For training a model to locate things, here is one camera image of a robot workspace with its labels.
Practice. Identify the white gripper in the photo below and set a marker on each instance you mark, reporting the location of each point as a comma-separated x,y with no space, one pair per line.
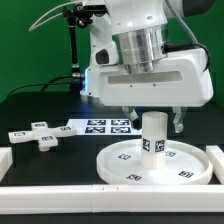
180,79

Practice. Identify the white round table top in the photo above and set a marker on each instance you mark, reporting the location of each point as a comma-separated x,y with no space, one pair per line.
132,162

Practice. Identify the white cross-shaped table base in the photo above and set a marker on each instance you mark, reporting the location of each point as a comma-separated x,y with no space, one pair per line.
45,136

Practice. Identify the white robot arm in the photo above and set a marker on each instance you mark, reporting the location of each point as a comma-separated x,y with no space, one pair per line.
132,64

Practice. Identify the white marker tag sheet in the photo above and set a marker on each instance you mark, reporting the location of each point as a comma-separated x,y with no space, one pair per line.
103,127

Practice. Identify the white right fence block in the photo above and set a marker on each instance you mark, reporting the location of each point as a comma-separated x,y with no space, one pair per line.
216,156

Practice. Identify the white fence block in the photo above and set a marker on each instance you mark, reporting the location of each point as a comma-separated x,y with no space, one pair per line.
6,160
216,156

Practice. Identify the white front fence bar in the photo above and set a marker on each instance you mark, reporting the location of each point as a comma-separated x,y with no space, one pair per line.
111,198

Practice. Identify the white left fence block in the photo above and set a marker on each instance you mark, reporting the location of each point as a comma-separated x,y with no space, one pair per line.
6,160

